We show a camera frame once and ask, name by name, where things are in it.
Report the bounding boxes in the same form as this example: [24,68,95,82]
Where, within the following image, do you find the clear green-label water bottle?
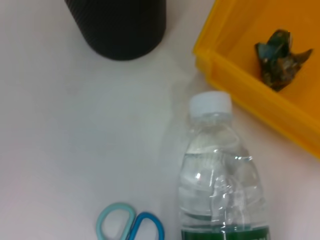
[176,91,272,240]

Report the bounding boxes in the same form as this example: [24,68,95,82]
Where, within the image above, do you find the blue teal scissors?
[96,202,165,240]

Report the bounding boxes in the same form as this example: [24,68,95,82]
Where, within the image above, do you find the green plastic wrapper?
[254,28,314,93]

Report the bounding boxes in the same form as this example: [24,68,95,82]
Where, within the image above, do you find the black mesh pen holder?
[63,0,167,61]

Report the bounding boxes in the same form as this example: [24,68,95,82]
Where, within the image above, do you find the yellow plastic bin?
[192,0,320,161]

